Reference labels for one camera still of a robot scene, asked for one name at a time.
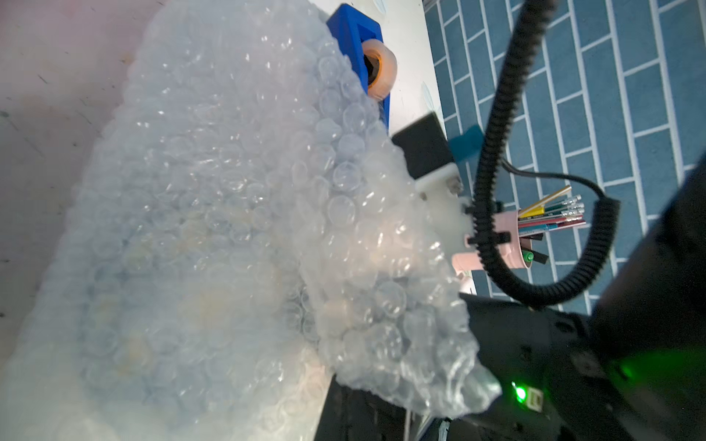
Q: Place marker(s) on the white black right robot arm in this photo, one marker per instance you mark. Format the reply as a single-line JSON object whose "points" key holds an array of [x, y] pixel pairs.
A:
{"points": [[634, 369]]}

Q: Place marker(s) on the blue tape dispenser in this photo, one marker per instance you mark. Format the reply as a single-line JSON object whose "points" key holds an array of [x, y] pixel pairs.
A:
{"points": [[350, 28]]}

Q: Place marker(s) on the bundle of coloured pencils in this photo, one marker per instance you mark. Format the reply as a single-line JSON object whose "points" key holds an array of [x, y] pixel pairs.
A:
{"points": [[558, 211]]}

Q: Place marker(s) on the pink pencil holder cup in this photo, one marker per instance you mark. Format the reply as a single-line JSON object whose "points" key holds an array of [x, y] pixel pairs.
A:
{"points": [[513, 249]]}

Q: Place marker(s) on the clear bubble wrap sheet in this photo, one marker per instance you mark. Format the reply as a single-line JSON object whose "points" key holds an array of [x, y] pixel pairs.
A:
{"points": [[245, 231]]}

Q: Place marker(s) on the clear tape roll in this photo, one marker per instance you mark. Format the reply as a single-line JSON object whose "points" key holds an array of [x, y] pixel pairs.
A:
{"points": [[384, 69]]}

